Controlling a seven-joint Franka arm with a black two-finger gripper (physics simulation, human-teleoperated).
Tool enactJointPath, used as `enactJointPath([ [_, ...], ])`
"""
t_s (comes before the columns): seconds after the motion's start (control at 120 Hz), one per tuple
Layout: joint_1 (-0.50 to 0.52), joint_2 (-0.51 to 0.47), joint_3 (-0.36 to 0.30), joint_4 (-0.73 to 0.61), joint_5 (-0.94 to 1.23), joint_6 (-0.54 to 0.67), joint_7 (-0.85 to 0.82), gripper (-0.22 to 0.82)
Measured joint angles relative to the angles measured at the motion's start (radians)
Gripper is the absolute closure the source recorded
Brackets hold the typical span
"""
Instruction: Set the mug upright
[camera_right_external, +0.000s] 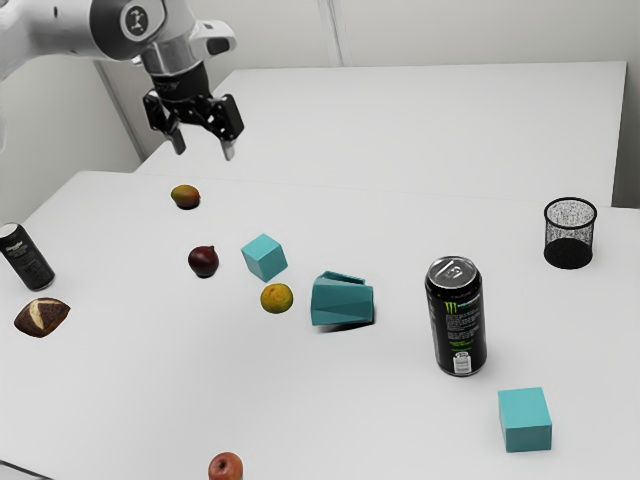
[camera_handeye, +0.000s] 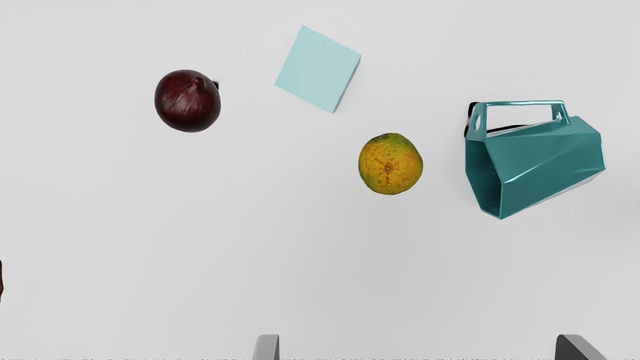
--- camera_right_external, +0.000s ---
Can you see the orange fruit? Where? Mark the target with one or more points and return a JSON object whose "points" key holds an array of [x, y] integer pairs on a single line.
{"points": [[276, 298]]}

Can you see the red apple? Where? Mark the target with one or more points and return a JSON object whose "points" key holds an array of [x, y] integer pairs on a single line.
{"points": [[225, 467]]}

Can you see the tall black can green print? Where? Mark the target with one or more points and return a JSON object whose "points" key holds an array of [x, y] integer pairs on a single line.
{"points": [[456, 320]]}

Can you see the black can with pale print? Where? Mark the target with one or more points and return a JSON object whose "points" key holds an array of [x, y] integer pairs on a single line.
{"points": [[26, 257]]}

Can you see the black mesh pen holder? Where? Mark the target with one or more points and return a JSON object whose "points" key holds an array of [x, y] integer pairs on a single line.
{"points": [[570, 232]]}

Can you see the teal faceted mug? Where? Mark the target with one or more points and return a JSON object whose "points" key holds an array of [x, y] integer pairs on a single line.
{"points": [[341, 301]]}

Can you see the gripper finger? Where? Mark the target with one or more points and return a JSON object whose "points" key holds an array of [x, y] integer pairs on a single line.
{"points": [[165, 122], [227, 125]]}

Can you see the teal cube block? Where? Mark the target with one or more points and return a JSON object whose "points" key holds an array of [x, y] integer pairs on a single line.
{"points": [[263, 256]]}

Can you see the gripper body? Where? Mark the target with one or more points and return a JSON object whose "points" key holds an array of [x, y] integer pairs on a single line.
{"points": [[179, 85]]}

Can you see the dark red onion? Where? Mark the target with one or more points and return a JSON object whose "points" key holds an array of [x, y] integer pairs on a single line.
{"points": [[203, 261]]}

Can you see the brown bread roll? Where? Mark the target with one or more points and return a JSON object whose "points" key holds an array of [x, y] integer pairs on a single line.
{"points": [[42, 317]]}

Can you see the green and red mango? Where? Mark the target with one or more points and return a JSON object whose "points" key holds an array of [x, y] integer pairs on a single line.
{"points": [[185, 196]]}

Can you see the large teal block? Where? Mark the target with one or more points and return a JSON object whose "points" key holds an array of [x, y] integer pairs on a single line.
{"points": [[525, 420]]}

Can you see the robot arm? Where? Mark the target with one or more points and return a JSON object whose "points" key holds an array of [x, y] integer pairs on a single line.
{"points": [[100, 30]]}

